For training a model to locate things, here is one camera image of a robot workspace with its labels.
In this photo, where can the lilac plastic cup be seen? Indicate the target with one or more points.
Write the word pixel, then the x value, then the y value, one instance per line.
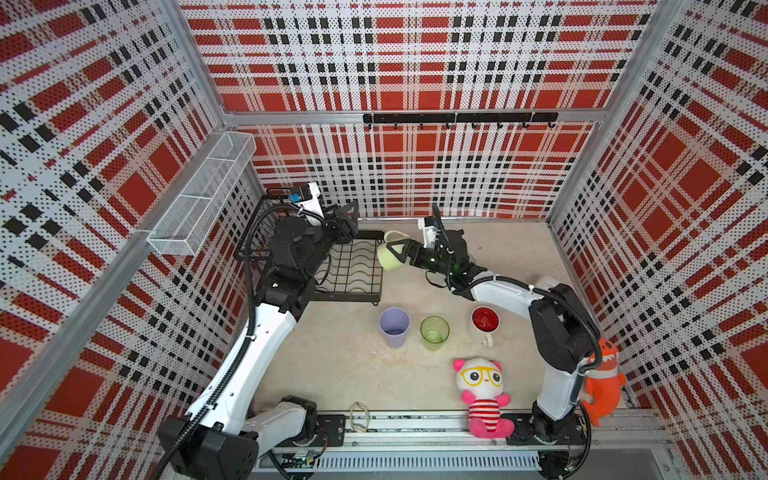
pixel 394 324

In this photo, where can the light green ceramic mug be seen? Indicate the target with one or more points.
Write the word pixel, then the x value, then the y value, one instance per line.
pixel 390 251

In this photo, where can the short green transparent cup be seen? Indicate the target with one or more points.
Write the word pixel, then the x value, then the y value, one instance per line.
pixel 435 332

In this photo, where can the orange fish plush toy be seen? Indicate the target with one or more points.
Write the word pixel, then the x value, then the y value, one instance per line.
pixel 601 392

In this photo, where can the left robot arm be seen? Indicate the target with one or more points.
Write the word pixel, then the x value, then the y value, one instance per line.
pixel 212 440

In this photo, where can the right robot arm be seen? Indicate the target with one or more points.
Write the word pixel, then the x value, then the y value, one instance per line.
pixel 565 335

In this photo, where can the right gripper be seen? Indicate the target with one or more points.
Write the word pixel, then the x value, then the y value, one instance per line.
pixel 410 244

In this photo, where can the red and white mug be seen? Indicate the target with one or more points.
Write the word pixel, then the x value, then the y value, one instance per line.
pixel 483 324

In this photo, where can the black wall hook rail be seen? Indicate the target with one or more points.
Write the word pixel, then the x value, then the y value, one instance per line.
pixel 524 118

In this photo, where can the black wire dish rack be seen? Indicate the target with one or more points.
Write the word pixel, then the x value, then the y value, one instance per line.
pixel 354 270

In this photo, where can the white mesh wall shelf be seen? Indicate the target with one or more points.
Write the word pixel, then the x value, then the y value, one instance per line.
pixel 185 225

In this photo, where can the white pink panda plush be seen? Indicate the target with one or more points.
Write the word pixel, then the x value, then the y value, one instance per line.
pixel 481 385

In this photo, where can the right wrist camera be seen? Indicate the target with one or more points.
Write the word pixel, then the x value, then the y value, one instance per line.
pixel 429 229

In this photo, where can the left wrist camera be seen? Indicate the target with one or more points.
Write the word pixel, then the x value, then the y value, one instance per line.
pixel 306 196

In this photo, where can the beige rubber band loop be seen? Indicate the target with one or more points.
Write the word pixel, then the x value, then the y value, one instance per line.
pixel 359 417

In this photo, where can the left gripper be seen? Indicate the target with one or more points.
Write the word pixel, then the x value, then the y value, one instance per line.
pixel 341 230

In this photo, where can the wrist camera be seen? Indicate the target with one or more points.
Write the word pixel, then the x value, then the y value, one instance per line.
pixel 306 196
pixel 429 229

